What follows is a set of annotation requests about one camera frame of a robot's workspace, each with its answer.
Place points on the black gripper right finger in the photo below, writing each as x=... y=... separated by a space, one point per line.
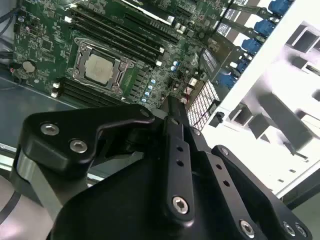
x=222 y=175

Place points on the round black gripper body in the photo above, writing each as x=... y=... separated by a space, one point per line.
x=112 y=212

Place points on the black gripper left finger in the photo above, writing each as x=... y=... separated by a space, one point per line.
x=112 y=115

